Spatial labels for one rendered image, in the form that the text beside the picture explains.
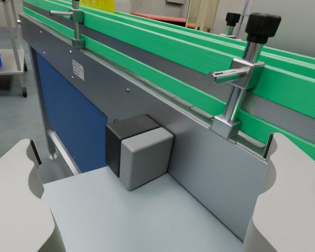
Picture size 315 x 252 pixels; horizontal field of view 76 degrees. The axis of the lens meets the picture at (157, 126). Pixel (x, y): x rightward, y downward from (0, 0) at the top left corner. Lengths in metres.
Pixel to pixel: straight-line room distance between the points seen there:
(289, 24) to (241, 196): 0.38
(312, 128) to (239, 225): 0.15
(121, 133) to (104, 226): 0.13
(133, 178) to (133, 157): 0.04
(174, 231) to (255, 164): 0.14
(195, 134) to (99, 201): 0.17
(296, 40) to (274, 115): 0.31
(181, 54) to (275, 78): 0.13
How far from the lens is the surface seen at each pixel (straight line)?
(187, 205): 0.33
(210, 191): 0.31
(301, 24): 0.54
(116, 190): 0.34
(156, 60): 0.36
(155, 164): 0.32
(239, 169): 0.26
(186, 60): 0.30
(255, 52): 0.23
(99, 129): 0.63
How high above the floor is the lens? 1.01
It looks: 31 degrees down
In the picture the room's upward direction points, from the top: 9 degrees clockwise
